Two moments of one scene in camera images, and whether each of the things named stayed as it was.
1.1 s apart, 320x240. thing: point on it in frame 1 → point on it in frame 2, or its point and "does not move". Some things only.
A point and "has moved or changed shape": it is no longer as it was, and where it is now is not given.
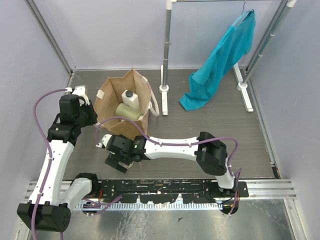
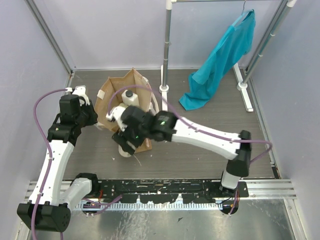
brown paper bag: (122, 128) has moved or changed shape
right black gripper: (112, 160) → (122, 140)
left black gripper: (89, 115) does not move
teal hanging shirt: (237, 40) does not move
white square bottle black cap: (130, 98) does not move
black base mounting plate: (164, 191) does not move
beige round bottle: (126, 166) has moved or changed shape
